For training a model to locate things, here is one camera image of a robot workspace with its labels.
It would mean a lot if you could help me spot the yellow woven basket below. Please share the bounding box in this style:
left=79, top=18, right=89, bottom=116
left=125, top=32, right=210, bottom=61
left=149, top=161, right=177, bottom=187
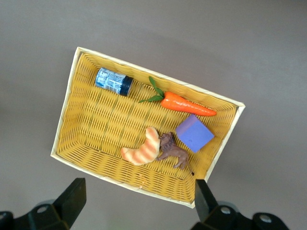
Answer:
left=50, top=46, right=246, bottom=209

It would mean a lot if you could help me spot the orange toy carrot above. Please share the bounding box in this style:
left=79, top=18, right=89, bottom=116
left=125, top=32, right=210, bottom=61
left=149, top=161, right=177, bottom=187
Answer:
left=138, top=76, right=217, bottom=117

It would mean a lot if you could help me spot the toy croissant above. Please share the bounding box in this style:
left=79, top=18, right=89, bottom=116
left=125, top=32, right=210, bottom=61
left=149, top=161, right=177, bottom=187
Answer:
left=120, top=126, right=161, bottom=166

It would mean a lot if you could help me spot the small jar black lid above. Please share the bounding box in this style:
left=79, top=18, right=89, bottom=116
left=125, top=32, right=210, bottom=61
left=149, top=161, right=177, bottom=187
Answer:
left=95, top=67, right=134, bottom=97

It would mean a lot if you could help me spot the purple cube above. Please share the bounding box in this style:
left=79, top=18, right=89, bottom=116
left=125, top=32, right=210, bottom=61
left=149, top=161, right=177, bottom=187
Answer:
left=175, top=114, right=215, bottom=154

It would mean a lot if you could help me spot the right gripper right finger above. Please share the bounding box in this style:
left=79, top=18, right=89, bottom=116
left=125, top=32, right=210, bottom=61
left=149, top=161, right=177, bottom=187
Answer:
left=190, top=179, right=291, bottom=230

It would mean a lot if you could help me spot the brown table cover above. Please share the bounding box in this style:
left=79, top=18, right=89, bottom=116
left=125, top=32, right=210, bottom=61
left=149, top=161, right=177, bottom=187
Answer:
left=0, top=0, right=307, bottom=230

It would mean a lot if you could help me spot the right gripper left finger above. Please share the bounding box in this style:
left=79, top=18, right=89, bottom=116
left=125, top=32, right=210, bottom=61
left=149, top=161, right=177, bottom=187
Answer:
left=0, top=177, right=87, bottom=230

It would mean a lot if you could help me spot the brown toy lion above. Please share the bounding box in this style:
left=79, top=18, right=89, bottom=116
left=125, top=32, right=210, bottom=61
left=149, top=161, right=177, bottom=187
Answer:
left=155, top=131, right=195, bottom=175

